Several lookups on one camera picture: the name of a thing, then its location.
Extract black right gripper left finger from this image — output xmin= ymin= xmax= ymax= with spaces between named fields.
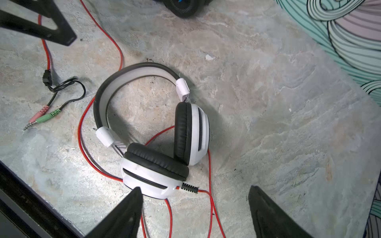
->
xmin=86 ymin=187 xmax=143 ymax=238

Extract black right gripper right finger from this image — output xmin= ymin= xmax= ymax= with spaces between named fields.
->
xmin=248 ymin=186 xmax=311 ymax=238

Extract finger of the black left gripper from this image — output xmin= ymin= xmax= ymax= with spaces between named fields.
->
xmin=1 ymin=0 xmax=77 ymax=46

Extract black blue gaming headset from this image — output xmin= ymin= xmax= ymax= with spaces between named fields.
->
xmin=157 ymin=0 xmax=213 ymax=18

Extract white black headphones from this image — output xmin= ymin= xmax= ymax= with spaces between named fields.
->
xmin=93 ymin=61 xmax=210 ymax=200

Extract red headphone cable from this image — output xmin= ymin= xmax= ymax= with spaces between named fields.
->
xmin=23 ymin=0 xmax=227 ymax=238

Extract black front frame rail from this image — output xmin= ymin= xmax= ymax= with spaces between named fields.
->
xmin=1 ymin=163 xmax=84 ymax=238

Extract black corner frame post right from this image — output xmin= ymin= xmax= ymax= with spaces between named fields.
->
xmin=363 ymin=175 xmax=381 ymax=238

